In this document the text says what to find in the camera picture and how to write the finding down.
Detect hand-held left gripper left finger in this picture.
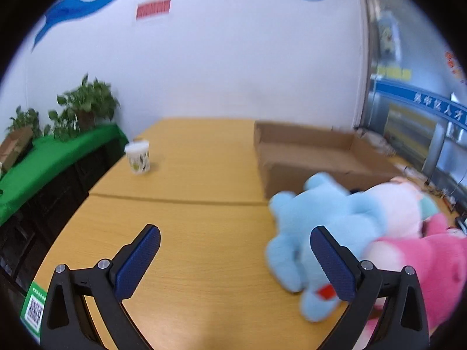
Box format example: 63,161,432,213
39,224,162,350

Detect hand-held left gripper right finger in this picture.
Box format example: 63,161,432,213
310,225,431,350

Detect blue plush toy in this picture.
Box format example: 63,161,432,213
264,172,387,323

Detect pig plush toy teal clothes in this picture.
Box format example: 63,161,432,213
348,176,440,239

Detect pink plush toy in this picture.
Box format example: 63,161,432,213
354,213,467,350

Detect dark low cabinet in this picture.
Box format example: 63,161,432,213
0,139,128,300

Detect white patterned paper cup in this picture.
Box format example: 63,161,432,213
124,139,151,176

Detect green code sticker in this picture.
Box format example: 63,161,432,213
20,281,48,334

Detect small potted plant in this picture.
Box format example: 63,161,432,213
47,109,79,142
5,106,42,139

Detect yellow slatted panel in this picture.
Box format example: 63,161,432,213
386,104,437,162

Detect small brown cardboard box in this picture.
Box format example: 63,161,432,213
0,127,34,172

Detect large potted plant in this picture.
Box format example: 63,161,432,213
56,74,121,132

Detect blue window banner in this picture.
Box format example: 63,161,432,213
374,78,467,130

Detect row of yellow sticky notes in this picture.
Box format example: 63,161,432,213
376,66,412,81

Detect red window decal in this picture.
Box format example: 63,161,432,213
443,45,467,84

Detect cartoon window poster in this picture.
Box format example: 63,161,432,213
376,15,401,60

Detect red wall sign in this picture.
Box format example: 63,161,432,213
136,0,172,20

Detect blue wave wall decal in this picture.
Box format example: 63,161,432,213
31,0,332,52

